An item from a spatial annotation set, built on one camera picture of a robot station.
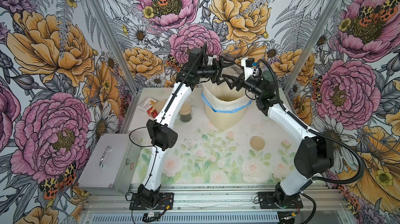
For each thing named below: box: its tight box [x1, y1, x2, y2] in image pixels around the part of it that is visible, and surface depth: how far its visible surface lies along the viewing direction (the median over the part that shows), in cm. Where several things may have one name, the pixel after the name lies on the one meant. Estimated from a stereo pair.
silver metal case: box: [77, 133, 142, 195], surface depth 72 cm
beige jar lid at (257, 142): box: [250, 135, 266, 151], surface depth 96 cm
